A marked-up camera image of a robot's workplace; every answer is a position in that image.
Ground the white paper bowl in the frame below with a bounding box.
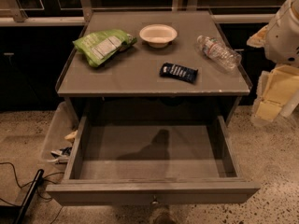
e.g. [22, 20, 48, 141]
[139, 24, 178, 49]

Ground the brass drawer knob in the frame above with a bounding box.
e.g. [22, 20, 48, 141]
[151, 196, 159, 204]

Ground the clear plastic water bottle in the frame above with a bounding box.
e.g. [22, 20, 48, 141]
[197, 35, 241, 72]

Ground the black cable on floor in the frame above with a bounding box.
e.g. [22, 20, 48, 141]
[0, 161, 65, 224]

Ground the black bar on floor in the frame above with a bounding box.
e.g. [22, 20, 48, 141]
[13, 169, 44, 224]

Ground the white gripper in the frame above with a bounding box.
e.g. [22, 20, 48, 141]
[247, 0, 299, 126]

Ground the dark blue snack bar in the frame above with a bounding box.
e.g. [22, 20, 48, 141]
[159, 63, 198, 83]

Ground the grey cabinet table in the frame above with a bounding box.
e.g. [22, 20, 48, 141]
[55, 10, 253, 129]

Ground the clear plastic bin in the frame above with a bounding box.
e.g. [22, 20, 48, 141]
[40, 102, 78, 164]

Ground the metal railing frame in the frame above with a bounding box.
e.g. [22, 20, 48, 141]
[0, 0, 286, 24]

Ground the green chip bag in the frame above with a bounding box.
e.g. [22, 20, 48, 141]
[73, 29, 137, 68]

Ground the grey top drawer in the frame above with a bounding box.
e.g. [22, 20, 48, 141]
[47, 117, 260, 206]

